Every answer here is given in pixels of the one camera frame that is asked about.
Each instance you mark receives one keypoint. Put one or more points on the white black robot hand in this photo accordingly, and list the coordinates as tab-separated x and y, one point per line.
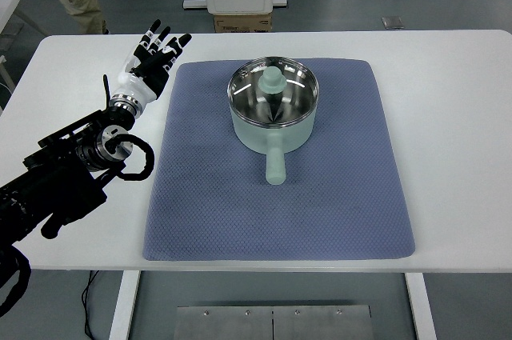
147	71

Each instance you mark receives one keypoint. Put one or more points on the green pot with handle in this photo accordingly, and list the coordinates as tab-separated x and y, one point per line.
274	143

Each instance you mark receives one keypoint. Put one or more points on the cardboard box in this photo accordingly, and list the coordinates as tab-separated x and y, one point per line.
243	23

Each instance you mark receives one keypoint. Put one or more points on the glass lid green knob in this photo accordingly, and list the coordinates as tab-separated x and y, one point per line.
273	92

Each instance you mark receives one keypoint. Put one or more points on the blue quilted mat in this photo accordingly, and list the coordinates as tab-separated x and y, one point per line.
336	197

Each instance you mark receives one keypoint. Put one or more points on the grey floor outlet plate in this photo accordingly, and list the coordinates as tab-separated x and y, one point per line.
393	23

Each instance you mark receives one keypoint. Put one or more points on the metal floor plate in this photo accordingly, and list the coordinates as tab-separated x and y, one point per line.
274	322

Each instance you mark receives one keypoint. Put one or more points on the white table frame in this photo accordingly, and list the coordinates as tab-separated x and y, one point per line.
128	290

